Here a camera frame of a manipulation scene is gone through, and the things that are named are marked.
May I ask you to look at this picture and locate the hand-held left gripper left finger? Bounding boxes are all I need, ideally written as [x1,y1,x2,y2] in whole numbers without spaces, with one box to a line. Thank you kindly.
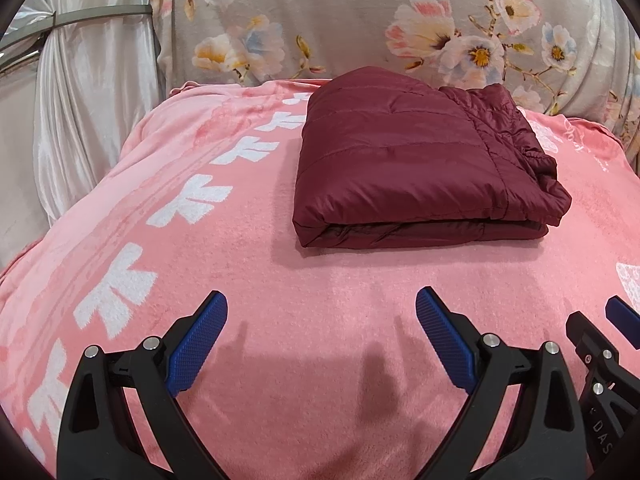
[56,290,228,480]

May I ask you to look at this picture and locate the white satin curtain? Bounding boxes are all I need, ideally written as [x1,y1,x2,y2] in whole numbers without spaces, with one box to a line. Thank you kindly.
[0,0,166,271]

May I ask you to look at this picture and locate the grey floral blanket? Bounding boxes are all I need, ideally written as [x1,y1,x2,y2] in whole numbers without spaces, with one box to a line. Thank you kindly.
[150,0,640,161]

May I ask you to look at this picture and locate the maroon puffer jacket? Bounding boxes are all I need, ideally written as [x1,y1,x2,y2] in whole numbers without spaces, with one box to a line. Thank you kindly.
[291,65,573,250]

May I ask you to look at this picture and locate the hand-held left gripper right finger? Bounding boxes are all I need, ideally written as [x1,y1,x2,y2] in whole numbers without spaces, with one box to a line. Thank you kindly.
[416,286,588,480]

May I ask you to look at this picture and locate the grey curtain tieback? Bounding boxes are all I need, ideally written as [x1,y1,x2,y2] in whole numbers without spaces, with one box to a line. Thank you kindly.
[0,4,153,61]

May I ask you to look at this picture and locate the pink blanket with white print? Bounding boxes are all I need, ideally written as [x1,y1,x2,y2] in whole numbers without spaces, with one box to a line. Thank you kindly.
[0,77,640,480]

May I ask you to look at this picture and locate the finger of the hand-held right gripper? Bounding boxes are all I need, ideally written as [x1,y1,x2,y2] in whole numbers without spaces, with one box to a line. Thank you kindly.
[566,311,626,398]
[605,296,640,351]

